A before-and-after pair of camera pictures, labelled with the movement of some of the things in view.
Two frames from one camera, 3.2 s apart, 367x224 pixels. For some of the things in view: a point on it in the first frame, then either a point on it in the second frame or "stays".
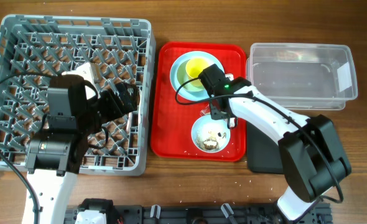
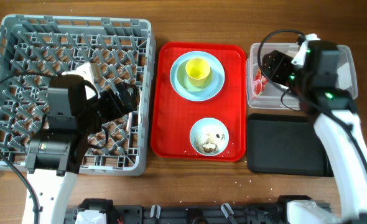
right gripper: [214, 114] -> [277, 63]
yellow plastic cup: [194, 67] stays
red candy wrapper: [207, 110] -> [260, 82]
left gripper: [129, 102] stays
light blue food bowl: [209, 135] stays
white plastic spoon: [129, 122] stays
